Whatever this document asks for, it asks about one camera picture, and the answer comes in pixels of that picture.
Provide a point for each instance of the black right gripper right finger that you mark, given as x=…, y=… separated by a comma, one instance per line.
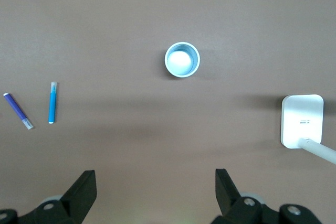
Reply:
x=228, y=197

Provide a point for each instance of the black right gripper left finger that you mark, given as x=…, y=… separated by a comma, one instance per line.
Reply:
x=76, y=197

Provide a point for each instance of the blue marker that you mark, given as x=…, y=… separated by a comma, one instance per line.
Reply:
x=53, y=103

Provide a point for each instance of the white lamp stand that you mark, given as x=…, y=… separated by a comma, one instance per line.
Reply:
x=302, y=119

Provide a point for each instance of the purple marker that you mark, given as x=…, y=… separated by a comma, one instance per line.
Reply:
x=15, y=107

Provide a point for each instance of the light blue plastic cup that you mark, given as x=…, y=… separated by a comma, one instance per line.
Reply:
x=182, y=60

